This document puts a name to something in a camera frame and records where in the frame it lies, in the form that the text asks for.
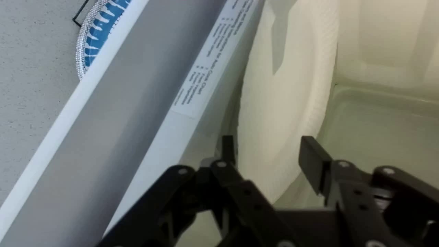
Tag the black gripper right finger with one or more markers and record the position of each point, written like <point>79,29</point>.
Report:
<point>387,207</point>

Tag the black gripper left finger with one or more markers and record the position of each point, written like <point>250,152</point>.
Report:
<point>164,213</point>

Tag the blue patterned decorative plate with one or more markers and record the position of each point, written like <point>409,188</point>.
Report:
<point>95,30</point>

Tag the white plate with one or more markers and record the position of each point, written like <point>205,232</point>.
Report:
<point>286,89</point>

